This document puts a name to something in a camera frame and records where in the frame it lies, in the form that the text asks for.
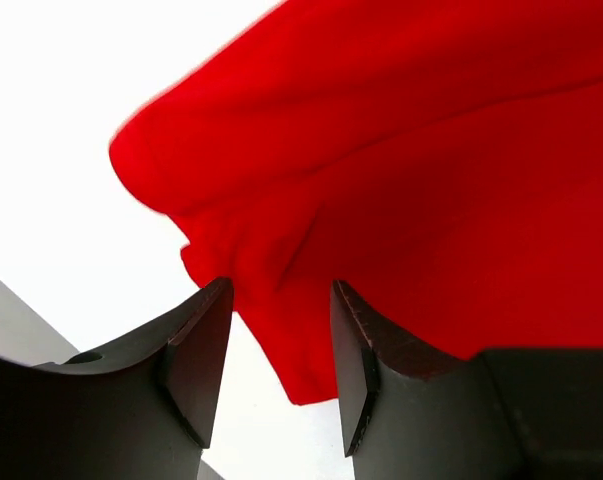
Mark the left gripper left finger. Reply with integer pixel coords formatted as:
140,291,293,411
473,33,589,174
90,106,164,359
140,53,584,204
0,278,234,479

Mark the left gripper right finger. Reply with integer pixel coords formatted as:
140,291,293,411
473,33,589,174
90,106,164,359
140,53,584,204
330,281,603,480

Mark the red t shirt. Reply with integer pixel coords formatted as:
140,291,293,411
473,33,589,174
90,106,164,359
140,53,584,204
109,1,603,405

